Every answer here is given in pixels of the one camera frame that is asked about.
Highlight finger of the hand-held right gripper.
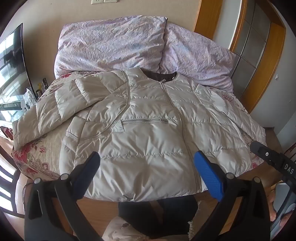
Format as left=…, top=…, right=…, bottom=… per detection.
left=250, top=140, right=281, bottom=168

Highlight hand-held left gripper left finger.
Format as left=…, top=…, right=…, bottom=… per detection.
left=24, top=151, right=102, bottom=241

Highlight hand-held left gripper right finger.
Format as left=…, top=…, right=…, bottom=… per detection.
left=188, top=151, right=271, bottom=241

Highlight beige quilted down jacket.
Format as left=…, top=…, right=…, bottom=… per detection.
left=13, top=67, right=266, bottom=202

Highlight person's right hand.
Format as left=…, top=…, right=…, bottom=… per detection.
left=266, top=185, right=286, bottom=234

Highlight floral bed sheet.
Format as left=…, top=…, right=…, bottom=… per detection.
left=11, top=71, right=266, bottom=183

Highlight person's leg in dark pants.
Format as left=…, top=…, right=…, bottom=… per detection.
left=118, top=196, right=199, bottom=240

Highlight pale floral cloth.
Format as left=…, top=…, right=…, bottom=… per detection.
left=102, top=217, right=145, bottom=241

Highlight dark wooden chair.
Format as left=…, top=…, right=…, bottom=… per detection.
left=0, top=139, right=26, bottom=219

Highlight crumpled clear plastic bag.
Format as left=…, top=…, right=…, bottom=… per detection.
left=22, top=88, right=38, bottom=110

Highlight dark bottles on stand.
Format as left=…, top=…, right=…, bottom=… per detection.
left=36, top=77, right=48, bottom=97

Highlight frosted glass door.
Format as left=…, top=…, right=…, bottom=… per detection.
left=231, top=0, right=271, bottom=78

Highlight large lilac floral pillow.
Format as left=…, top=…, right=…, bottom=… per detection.
left=54, top=16, right=168, bottom=80

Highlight flat screen television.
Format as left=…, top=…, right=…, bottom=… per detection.
left=0, top=23, right=37, bottom=110

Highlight wooden door frame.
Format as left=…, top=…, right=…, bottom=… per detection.
left=194, top=0, right=287, bottom=112

